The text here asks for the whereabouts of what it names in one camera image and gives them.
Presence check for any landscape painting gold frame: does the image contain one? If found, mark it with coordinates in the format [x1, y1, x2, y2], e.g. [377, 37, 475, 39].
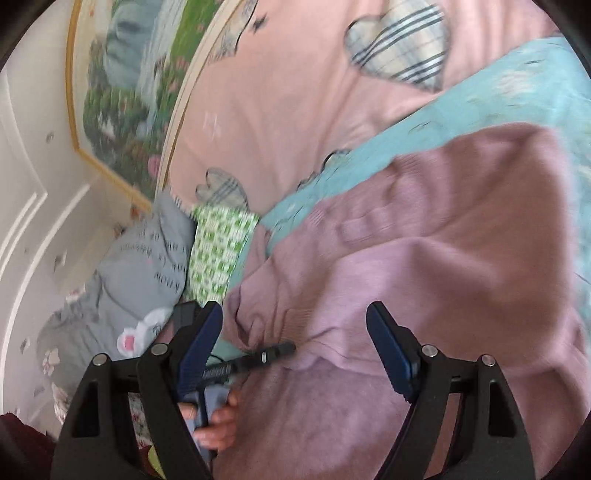
[65, 0, 256, 211]

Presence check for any person's left hand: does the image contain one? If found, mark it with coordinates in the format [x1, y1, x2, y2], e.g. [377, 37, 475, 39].
[192, 390, 240, 452]

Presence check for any turquoise floral bed sheet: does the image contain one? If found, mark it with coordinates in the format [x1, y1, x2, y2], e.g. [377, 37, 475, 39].
[202, 36, 591, 365]

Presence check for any pink duvet with plaid hearts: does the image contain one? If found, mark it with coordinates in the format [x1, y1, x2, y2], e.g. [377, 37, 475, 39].
[164, 1, 556, 214]

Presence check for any green white patterned cloth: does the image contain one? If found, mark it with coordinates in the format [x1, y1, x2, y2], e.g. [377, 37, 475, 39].
[183, 205, 259, 306]

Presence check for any mauve knitted sweater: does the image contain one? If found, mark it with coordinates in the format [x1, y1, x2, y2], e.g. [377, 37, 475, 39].
[213, 123, 590, 479]

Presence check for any grey printed pillow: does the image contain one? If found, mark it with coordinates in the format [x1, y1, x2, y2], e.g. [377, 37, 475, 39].
[36, 192, 195, 409]

